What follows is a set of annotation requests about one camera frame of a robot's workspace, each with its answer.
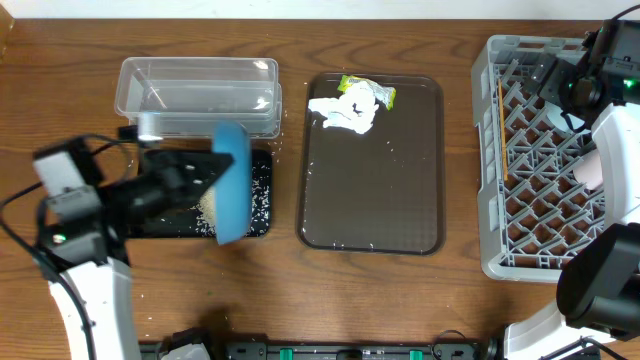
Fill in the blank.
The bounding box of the light blue bowl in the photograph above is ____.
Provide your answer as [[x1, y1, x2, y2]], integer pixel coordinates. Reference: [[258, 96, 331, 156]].
[[544, 101, 584, 132]]

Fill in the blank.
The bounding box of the dark blue plate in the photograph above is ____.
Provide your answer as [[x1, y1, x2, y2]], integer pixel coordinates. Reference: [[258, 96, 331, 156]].
[[212, 122, 252, 245]]

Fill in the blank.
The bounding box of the pink plastic cup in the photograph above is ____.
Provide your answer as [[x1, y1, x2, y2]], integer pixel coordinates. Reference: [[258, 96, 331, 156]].
[[573, 149, 603, 190]]

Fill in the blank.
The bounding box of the wooden chopstick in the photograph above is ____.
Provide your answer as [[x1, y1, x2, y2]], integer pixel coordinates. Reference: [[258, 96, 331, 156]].
[[497, 77, 508, 182]]

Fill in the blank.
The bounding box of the white paper napkin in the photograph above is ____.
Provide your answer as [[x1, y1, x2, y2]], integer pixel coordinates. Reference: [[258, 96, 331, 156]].
[[307, 82, 379, 135]]

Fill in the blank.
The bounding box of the yellow green snack wrapper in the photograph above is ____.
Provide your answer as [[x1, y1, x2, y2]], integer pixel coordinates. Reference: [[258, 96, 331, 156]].
[[337, 75, 397, 110]]

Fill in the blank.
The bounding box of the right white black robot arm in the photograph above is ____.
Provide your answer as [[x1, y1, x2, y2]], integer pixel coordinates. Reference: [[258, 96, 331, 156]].
[[472, 17, 639, 359]]

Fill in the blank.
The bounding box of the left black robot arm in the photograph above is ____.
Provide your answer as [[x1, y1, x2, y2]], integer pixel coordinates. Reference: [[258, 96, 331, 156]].
[[33, 137, 235, 359]]

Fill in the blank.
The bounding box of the grey dishwasher rack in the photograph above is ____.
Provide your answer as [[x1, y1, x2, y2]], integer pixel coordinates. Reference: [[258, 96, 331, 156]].
[[470, 34, 640, 285]]

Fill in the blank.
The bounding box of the black plastic tray bin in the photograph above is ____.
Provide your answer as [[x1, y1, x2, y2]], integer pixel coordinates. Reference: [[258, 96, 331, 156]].
[[129, 149, 272, 238]]

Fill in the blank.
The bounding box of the pile of white rice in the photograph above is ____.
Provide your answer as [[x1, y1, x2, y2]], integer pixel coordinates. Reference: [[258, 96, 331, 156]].
[[193, 187, 216, 236]]

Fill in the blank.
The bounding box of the clear plastic container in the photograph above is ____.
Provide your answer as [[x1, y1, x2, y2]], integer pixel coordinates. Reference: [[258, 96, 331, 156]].
[[114, 57, 282, 139]]

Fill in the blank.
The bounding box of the dark brown serving tray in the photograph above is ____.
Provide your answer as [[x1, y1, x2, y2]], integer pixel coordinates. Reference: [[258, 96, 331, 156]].
[[296, 75, 446, 256]]

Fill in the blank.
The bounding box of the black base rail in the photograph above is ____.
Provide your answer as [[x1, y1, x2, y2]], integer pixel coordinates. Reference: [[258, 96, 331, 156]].
[[140, 328, 502, 360]]

